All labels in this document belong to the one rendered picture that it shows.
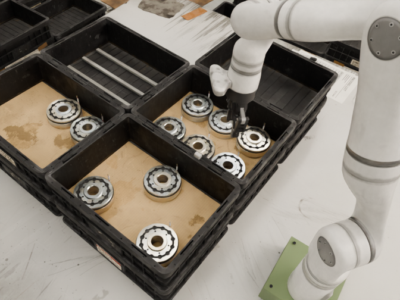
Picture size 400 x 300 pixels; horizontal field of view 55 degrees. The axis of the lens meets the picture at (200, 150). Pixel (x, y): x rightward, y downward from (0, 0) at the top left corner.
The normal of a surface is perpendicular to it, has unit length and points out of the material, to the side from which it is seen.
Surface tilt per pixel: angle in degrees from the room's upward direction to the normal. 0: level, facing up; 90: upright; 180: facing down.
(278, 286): 4
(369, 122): 87
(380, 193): 83
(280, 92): 0
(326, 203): 0
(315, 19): 63
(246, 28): 89
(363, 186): 84
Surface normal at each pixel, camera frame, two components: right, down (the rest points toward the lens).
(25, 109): 0.08, -0.63
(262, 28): -0.65, 0.58
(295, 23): -0.80, 0.29
